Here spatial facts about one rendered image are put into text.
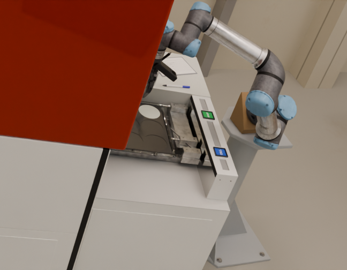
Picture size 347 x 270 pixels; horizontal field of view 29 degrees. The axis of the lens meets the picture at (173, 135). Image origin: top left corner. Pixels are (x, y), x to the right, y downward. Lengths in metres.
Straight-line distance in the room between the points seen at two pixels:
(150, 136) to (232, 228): 1.18
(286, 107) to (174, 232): 0.79
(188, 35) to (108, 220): 0.80
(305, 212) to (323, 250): 0.32
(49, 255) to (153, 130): 0.75
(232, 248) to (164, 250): 1.03
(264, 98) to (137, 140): 0.56
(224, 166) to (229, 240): 1.18
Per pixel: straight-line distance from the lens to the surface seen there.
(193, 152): 2.87
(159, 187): 2.76
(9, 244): 2.49
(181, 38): 2.59
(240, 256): 3.84
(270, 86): 2.70
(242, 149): 3.35
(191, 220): 2.79
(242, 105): 3.26
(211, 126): 2.98
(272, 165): 4.64
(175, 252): 2.92
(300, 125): 5.21
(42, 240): 2.48
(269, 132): 3.01
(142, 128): 2.91
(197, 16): 2.63
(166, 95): 3.11
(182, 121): 3.07
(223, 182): 2.76
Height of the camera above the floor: 2.56
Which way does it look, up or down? 35 degrees down
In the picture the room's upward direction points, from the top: 21 degrees clockwise
